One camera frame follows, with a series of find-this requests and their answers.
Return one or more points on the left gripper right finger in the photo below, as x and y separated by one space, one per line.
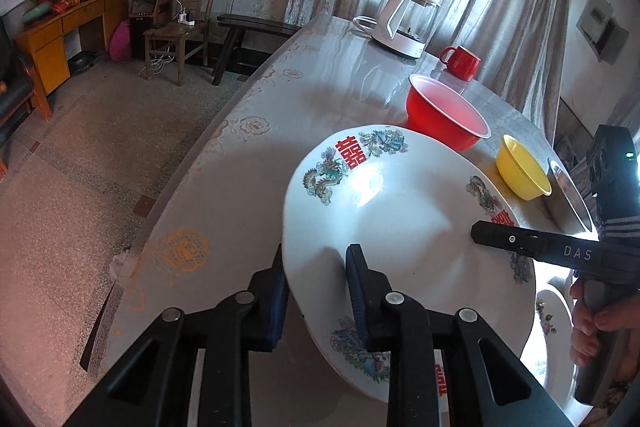
367 291

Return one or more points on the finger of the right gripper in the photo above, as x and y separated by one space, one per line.
604 262

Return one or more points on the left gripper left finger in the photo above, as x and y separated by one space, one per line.
266 318

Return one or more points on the stainless steel basin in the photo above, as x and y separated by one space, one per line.
564 204

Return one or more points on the white floral plate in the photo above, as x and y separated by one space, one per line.
547 351

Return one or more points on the yellow plastic bowl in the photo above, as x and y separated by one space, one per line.
520 170

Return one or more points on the large dragon pattern plate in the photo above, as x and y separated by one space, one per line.
409 202

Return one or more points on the red plastic bowl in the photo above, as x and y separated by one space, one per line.
443 114

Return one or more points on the person's right hand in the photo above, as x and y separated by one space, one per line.
584 341

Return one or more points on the floral lace tablecloth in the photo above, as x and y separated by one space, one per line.
219 219

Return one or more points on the red ceramic mug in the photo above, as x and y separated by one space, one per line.
460 62

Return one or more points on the white glass electric kettle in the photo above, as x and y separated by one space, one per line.
403 26

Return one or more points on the pink bag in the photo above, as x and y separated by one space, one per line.
120 49

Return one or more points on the small dark speaker cabinet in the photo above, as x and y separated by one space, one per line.
145 15

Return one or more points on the black sofa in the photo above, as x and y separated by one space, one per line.
16 82

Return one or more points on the wooden chair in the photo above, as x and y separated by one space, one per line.
186 35

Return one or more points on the orange wooden desk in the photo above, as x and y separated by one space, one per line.
95 20

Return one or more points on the wall electrical box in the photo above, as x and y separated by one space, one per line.
599 27

